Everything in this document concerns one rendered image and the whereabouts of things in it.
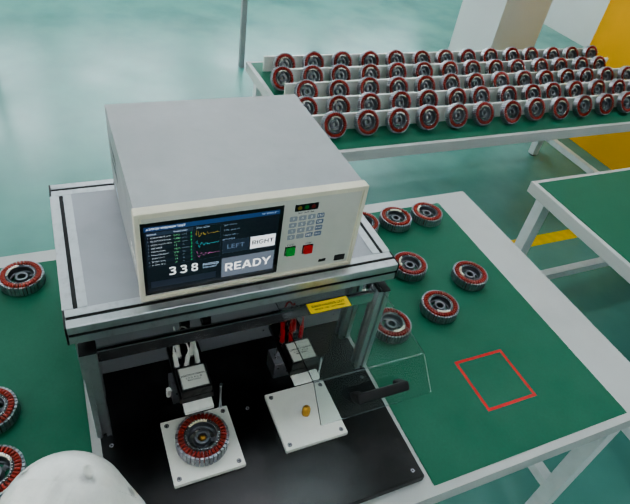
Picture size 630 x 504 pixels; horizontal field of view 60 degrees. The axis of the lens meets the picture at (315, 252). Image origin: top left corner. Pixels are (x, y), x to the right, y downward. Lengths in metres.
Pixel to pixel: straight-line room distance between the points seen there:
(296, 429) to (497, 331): 0.70
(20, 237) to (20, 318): 1.47
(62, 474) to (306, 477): 0.74
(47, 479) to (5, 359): 0.93
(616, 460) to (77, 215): 2.20
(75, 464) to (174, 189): 0.53
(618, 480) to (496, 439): 1.18
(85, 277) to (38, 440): 0.40
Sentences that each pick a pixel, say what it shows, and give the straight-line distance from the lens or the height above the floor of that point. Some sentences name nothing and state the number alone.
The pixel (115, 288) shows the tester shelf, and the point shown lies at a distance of 1.11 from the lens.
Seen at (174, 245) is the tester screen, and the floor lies 1.24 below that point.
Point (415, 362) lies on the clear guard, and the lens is 1.12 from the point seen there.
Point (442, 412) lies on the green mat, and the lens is 1.46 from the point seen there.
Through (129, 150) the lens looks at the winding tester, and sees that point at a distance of 1.10.
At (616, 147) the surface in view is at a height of 0.16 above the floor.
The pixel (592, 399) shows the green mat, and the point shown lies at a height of 0.75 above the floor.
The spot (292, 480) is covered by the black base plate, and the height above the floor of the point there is 0.77.
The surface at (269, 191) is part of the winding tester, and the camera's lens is 1.00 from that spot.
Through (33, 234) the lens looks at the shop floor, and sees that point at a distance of 3.05.
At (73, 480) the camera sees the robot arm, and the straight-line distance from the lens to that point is 0.61.
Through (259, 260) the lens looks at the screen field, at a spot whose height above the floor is 1.17.
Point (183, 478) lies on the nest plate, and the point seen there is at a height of 0.78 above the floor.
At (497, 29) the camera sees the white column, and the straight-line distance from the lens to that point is 4.76.
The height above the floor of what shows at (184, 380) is 0.92.
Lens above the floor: 1.89
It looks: 41 degrees down
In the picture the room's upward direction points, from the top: 11 degrees clockwise
